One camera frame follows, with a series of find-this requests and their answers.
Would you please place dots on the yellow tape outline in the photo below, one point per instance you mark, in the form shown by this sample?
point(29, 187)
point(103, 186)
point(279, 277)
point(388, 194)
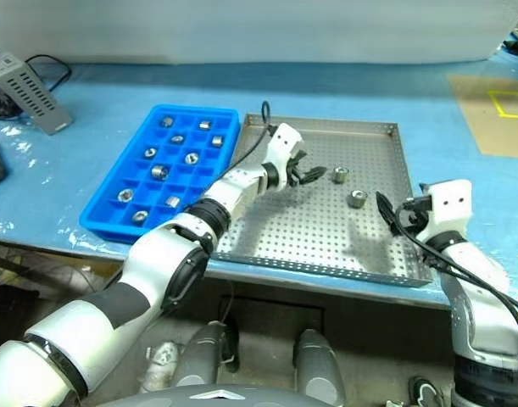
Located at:
point(496, 102)

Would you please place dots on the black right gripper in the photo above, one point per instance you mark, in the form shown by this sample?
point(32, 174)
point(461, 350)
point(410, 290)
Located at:
point(417, 210)

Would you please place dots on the dark electronics clutter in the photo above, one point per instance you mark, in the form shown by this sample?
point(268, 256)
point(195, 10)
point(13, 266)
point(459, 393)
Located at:
point(517, 40)

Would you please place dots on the brown cardboard sheet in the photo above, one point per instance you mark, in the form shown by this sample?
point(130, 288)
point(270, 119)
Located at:
point(475, 118)

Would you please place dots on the perforated steel tray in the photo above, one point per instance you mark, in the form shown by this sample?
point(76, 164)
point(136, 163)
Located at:
point(309, 229)

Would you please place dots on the black white robot foot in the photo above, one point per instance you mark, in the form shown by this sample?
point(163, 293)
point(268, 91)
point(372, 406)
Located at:
point(424, 392)

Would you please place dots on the grey robot chest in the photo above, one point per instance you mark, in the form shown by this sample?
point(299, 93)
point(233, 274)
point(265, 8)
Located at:
point(207, 396)

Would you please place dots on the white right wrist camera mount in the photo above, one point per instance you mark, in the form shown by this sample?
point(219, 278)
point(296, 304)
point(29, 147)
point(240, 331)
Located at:
point(449, 207)

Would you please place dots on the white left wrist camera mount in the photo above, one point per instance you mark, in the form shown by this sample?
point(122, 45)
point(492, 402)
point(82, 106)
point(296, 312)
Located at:
point(284, 142)

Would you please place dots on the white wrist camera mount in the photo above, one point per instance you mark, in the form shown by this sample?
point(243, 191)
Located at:
point(284, 142)
point(449, 207)

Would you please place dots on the silver metal roller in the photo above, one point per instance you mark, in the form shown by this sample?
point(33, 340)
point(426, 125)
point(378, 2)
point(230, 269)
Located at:
point(177, 138)
point(139, 216)
point(339, 174)
point(357, 199)
point(159, 171)
point(217, 141)
point(172, 201)
point(150, 152)
point(191, 158)
point(167, 121)
point(125, 195)
point(204, 124)

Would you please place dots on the blue plastic compartment tray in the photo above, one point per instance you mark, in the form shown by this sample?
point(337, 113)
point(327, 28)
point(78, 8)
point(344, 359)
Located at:
point(199, 109)

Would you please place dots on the grey vented electronics box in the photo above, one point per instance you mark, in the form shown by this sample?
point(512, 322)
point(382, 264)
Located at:
point(29, 95)

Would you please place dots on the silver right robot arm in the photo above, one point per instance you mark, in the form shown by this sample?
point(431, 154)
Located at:
point(475, 305)

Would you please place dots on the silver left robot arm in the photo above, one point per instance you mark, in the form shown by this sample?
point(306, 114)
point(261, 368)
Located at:
point(165, 258)

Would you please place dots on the grey rounded robot leg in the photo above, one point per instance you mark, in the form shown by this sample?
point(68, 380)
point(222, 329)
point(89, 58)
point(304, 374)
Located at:
point(199, 356)
point(315, 364)

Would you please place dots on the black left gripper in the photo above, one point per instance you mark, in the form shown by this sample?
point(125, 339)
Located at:
point(293, 169)

